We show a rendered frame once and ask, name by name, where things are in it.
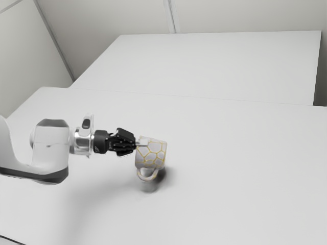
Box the white mug with yellow lines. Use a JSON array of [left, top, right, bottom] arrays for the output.
[[134, 135, 168, 182]]

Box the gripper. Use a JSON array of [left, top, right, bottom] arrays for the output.
[[92, 127, 150, 157]]

